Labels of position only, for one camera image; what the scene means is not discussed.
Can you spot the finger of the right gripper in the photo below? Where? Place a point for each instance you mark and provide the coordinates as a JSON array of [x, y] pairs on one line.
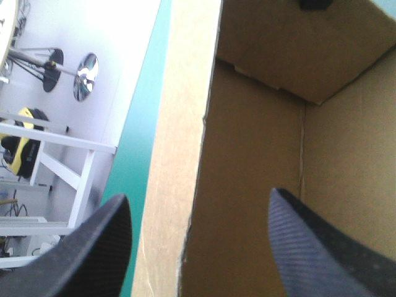
[[314, 4]]

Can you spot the white frame rack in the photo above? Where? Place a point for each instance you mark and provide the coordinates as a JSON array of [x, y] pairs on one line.
[[71, 142]]

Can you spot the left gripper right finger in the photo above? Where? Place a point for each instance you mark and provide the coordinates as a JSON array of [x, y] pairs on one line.
[[312, 263]]

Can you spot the yellow robot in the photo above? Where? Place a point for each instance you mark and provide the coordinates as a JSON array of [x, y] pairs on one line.
[[21, 151]]

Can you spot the black stool with chrome base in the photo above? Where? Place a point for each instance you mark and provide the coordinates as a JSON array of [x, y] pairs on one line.
[[86, 77]]

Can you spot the round white table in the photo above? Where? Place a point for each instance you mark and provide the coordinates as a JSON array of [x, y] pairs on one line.
[[7, 34]]

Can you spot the brown cardboard box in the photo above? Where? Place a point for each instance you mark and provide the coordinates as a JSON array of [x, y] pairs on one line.
[[253, 154]]

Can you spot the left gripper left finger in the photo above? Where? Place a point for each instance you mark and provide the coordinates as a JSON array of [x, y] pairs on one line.
[[86, 253]]

